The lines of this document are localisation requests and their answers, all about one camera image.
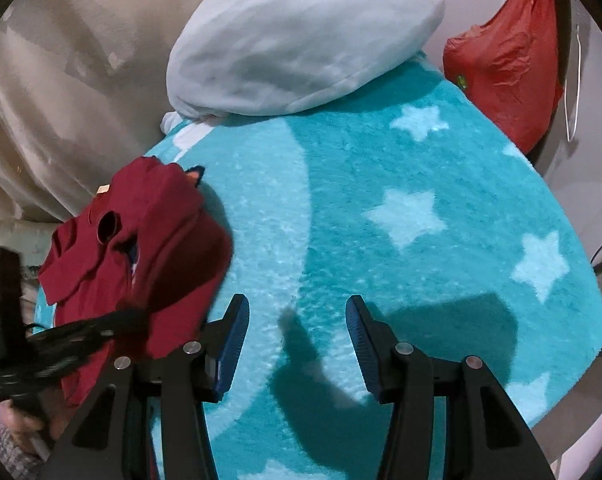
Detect dark red small garment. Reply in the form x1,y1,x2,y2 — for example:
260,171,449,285
38,157,233,408

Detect person's left hand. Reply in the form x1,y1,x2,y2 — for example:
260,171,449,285
2,388,75,455

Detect floral print white pillow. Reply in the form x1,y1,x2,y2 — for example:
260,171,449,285
0,218,60,281

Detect turquoise star blanket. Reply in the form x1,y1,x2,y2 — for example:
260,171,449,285
152,55,602,479

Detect red plastic bag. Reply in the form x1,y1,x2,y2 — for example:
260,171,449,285
443,0,563,155

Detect light blue plush toy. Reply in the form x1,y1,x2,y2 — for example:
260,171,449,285
167,0,444,120

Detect white wire hanger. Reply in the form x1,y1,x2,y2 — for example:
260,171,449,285
563,24,583,144

